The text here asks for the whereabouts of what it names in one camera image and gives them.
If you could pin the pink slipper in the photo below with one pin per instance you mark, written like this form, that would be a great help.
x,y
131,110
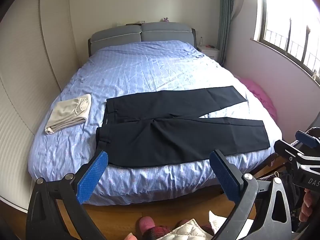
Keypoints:
x,y
146,225

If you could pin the clear bottle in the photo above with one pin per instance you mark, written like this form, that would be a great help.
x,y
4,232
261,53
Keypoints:
x,y
200,41

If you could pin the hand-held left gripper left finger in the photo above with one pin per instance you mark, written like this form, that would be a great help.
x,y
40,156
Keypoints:
x,y
92,177

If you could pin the barred window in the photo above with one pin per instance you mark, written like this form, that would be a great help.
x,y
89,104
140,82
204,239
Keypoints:
x,y
287,17

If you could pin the white nightstand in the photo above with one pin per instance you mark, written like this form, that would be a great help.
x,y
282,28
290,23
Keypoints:
x,y
208,52

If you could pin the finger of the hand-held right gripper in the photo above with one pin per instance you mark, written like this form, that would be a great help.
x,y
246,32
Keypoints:
x,y
306,138
287,151

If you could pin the grey padded headboard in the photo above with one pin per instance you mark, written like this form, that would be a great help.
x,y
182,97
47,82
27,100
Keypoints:
x,y
150,31

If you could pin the black pants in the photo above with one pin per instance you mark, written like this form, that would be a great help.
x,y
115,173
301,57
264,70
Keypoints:
x,y
160,135

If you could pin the red plaid pant leg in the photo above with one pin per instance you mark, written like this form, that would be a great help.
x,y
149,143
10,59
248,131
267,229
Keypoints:
x,y
158,233

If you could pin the folded beige cloth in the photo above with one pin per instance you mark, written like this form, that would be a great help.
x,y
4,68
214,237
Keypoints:
x,y
68,112

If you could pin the white wardrobe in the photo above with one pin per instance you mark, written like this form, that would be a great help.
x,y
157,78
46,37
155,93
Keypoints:
x,y
27,67

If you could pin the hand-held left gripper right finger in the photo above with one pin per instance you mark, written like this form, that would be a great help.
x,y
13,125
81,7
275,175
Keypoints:
x,y
225,177

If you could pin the green curtain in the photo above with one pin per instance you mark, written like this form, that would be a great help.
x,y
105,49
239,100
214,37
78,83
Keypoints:
x,y
225,17

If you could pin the blue striped floral blanket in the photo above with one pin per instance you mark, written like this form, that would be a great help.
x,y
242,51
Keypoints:
x,y
140,72

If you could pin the person's right hand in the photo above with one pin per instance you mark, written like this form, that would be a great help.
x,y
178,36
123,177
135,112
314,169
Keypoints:
x,y
310,205

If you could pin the pink cloth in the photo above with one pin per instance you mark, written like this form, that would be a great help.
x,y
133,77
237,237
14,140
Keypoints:
x,y
262,97

